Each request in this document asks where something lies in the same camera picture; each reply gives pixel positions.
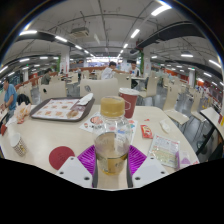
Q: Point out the group of ceiling lights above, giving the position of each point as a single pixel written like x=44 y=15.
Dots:
x=161 y=9

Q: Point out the person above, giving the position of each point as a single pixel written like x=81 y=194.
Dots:
x=46 y=77
x=134 y=72
x=10 y=96
x=107 y=73

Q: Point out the beige dining table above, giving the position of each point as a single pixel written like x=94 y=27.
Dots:
x=213 y=116

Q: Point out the small red box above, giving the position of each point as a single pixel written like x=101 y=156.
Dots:
x=3 y=129

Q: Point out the red paper cup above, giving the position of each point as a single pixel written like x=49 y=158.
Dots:
x=130 y=103

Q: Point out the white napkin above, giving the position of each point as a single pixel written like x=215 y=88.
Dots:
x=85 y=99

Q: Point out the round red coaster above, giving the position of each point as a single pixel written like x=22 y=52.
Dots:
x=61 y=157

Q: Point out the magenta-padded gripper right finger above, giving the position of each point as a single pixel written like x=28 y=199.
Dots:
x=138 y=163

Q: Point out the beige wooden chair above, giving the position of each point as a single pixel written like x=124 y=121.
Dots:
x=53 y=91
x=100 y=90

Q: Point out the black backpack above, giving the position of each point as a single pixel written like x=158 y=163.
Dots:
x=23 y=99

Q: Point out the brown food tray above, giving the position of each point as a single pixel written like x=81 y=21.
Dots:
x=56 y=109

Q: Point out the flat red paper packet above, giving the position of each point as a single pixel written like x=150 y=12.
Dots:
x=20 y=121

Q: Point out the group of beige chairs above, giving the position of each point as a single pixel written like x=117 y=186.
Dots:
x=173 y=103

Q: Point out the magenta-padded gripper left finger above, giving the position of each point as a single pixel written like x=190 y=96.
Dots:
x=85 y=163

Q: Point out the red ketchup packet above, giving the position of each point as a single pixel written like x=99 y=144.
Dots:
x=146 y=131

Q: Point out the clear plastic snack bag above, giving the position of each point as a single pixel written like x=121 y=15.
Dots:
x=164 y=150

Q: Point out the printed paper flyer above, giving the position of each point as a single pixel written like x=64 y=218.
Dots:
x=88 y=124

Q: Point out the crumpled white wrapper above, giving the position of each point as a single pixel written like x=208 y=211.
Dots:
x=165 y=126

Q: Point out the white printed card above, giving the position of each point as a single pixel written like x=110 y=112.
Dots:
x=11 y=121

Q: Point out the ceiling air conditioner unit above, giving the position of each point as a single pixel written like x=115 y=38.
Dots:
x=80 y=32

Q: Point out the clear bottle with tan cap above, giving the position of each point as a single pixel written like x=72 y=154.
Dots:
x=111 y=143

